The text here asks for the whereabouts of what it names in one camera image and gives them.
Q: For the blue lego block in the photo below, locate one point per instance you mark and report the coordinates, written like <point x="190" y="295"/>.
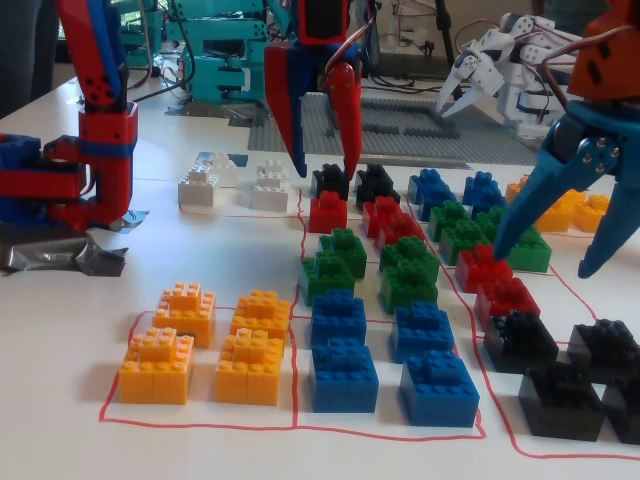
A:
<point x="440" y="195"/>
<point x="477" y="182"/>
<point x="420" y="335"/>
<point x="337" y="320"/>
<point x="492" y="196"/>
<point x="440" y="400"/>
<point x="420" y="182"/>
<point x="345" y="390"/>

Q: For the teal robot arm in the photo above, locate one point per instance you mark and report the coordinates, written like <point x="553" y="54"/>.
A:
<point x="220" y="75"/>
<point x="150" y="30"/>

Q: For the black stand pole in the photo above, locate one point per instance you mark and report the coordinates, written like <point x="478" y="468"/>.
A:
<point x="445" y="35"/>

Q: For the red blue robot arm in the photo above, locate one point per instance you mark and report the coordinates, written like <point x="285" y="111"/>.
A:
<point x="105" y="130"/>

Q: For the grey duct tape strip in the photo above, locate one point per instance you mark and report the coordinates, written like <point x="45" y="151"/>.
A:
<point x="200" y="111"/>

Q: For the grey lego baseplate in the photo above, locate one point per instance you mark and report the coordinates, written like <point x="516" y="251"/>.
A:
<point x="425" y="147"/>

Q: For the crumpled grey duct tape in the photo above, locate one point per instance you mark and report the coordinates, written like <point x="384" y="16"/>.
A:
<point x="50" y="257"/>

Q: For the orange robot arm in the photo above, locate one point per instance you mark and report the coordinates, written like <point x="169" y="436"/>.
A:
<point x="620" y="22"/>

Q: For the orange lego block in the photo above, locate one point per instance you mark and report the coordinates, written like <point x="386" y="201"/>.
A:
<point x="260" y="315"/>
<point x="590" y="215"/>
<point x="250" y="375"/>
<point x="185" y="315"/>
<point x="155" y="375"/>
<point x="517" y="192"/>
<point x="555" y="217"/>

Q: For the green lego block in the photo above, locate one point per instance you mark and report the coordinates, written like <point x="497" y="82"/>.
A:
<point x="407" y="252"/>
<point x="325" y="280"/>
<point x="532" y="252"/>
<point x="487" y="217"/>
<point x="407" y="292"/>
<point x="465" y="242"/>
<point x="445" y="217"/>
<point x="347" y="247"/>

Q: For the orange blue gripper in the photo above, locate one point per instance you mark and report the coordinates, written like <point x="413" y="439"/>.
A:
<point x="595" y="122"/>

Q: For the dark grey brick row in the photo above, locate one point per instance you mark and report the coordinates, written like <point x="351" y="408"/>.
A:
<point x="400" y="103"/>
<point x="430" y="133"/>
<point x="377" y="129"/>

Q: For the black lego block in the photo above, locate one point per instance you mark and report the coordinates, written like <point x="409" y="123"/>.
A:
<point x="327" y="180"/>
<point x="375" y="187"/>
<point x="522" y="345"/>
<point x="605" y="350"/>
<point x="625" y="415"/>
<point x="560" y="405"/>

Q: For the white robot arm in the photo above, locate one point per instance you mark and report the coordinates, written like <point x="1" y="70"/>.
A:
<point x="525" y="95"/>

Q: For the red lego block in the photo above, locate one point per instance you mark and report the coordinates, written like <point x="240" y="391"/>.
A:
<point x="327" y="217"/>
<point x="505" y="302"/>
<point x="405" y="230"/>
<point x="475" y="272"/>
<point x="377" y="212"/>

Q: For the red blue gripper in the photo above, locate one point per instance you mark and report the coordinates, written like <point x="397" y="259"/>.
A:
<point x="289" y="75"/>

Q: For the white lego block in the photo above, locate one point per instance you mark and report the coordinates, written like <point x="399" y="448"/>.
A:
<point x="225" y="167"/>
<point x="270" y="197"/>
<point x="197" y="192"/>
<point x="272" y="167"/>

